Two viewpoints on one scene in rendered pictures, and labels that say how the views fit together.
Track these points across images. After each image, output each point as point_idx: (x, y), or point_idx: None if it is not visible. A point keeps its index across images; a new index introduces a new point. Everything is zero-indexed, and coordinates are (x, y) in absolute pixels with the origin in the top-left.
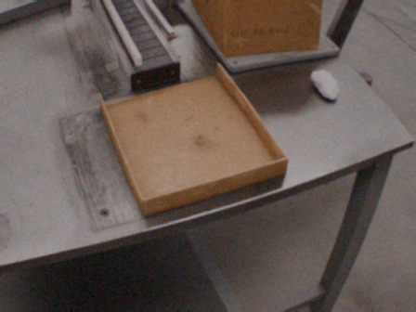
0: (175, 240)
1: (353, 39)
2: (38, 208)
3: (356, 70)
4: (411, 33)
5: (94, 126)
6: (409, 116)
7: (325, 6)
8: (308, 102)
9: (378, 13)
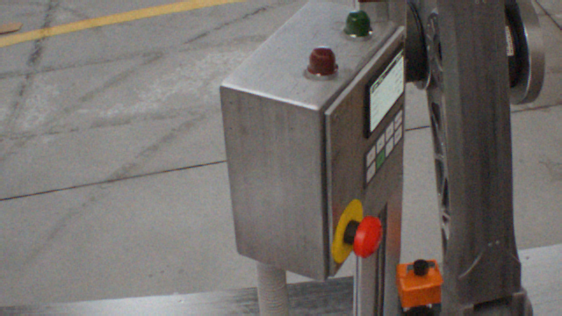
0: None
1: (198, 247)
2: None
3: (439, 263)
4: (192, 138)
5: None
6: (436, 243)
7: (73, 245)
8: None
9: (113, 165)
